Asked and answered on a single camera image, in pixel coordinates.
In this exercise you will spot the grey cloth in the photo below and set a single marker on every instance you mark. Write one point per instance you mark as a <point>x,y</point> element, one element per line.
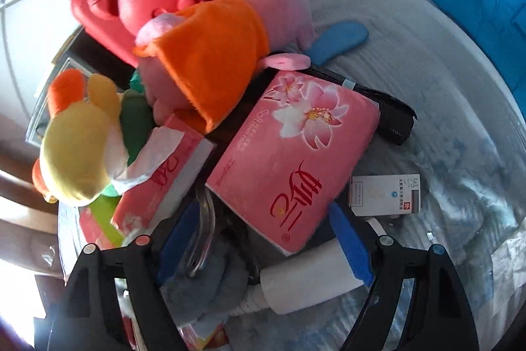
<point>213,281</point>

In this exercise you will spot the opened pink tissue pack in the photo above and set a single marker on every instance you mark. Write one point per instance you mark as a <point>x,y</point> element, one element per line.
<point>164,170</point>

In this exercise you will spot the yellow plush toy green clothes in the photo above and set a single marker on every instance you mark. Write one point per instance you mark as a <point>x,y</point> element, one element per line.
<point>82,153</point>

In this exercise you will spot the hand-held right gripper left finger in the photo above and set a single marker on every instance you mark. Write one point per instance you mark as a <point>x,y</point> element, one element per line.
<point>177,240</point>

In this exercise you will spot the clear plastic hanger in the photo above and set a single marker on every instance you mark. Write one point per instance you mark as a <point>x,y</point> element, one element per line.
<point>201,227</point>

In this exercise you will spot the pink pig plush orange dress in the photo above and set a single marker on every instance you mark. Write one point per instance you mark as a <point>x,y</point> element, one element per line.
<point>213,59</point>

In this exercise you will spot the pink floral tissue pack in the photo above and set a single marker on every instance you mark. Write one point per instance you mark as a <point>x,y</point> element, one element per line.
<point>296,157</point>

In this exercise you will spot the small white carton box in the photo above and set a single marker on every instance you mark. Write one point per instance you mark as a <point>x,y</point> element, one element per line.
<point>386,192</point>

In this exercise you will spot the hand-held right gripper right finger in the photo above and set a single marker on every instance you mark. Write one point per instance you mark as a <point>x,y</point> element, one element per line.
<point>349,244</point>

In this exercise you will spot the lime green plastic piece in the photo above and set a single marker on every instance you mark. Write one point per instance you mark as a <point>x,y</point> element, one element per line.
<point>107,217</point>

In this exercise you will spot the black folded umbrella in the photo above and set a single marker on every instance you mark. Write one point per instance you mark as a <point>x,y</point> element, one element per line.
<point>386,108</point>

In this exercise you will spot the white lint roller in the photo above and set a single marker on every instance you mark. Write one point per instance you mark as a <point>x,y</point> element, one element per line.
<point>308,281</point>

